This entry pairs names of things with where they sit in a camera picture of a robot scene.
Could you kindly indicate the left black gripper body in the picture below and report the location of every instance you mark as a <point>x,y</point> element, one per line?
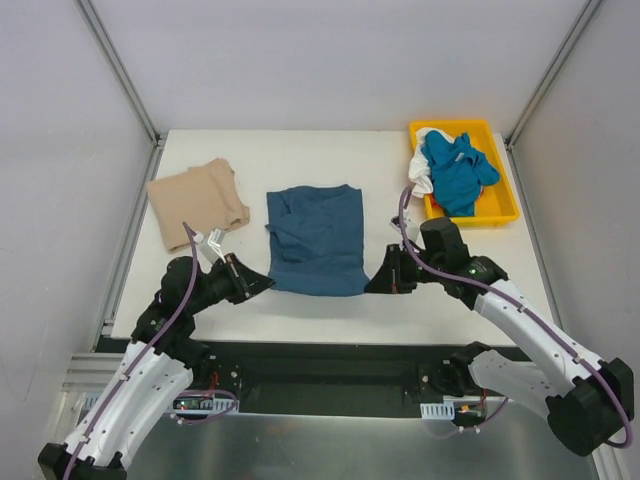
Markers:
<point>236,278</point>

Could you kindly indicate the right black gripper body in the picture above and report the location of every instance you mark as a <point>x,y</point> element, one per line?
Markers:
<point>395,270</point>

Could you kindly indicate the dark blue t-shirt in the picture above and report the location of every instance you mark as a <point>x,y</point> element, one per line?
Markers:
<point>317,240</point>

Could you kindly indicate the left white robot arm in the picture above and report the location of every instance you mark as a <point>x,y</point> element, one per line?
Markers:
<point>161,361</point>

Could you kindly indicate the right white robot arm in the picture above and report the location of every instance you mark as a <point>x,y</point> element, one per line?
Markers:
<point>586,401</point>

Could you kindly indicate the yellow plastic bin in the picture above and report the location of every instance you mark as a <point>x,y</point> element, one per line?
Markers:
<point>497,205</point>

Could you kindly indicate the white t-shirt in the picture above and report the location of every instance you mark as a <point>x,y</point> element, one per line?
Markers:
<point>419,172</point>

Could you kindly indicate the bright blue t-shirt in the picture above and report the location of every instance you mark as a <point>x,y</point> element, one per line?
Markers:
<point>458,171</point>

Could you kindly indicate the folded beige t-shirt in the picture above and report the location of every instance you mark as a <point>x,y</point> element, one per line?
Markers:
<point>202,197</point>

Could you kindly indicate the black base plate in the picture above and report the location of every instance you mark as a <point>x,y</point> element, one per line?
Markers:
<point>368,381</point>

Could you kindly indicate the left white cable duct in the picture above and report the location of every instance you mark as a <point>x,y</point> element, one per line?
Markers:
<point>200,406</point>

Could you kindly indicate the white cable duct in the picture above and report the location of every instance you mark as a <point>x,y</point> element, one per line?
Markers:
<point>200,406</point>
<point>438,411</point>

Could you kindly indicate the right white cable duct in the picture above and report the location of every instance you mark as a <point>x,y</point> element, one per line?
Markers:
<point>438,411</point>

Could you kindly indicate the left aluminium frame post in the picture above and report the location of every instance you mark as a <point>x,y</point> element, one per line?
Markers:
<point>98,31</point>

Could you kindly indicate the aluminium frame post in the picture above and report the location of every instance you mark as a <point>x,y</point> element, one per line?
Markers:
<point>577,30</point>
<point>98,31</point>

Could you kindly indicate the right aluminium frame post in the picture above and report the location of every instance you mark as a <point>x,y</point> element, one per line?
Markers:
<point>577,30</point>

